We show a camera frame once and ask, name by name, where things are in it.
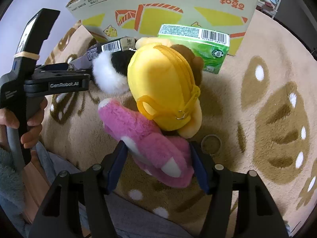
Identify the green tissue pack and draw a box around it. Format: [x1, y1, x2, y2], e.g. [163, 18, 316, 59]
[158, 24, 230, 74]

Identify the yellow plush pouch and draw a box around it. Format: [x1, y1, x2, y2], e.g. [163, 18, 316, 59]
[127, 37, 204, 139]

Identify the white black fluffy plush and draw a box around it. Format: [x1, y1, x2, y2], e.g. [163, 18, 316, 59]
[92, 50, 135, 95]

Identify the metal key ring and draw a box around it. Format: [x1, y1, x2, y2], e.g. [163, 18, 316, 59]
[201, 134, 222, 155]

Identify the person left hand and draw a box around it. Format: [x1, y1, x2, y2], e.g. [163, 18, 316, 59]
[0, 97, 49, 150]

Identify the pink plush toy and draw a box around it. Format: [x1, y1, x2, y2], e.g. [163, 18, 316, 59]
[98, 98, 194, 188]

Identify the black small carton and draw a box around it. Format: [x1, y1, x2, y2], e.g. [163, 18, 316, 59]
[69, 36, 137, 74]

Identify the cardboard box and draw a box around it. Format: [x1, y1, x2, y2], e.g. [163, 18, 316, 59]
[67, 0, 258, 55]

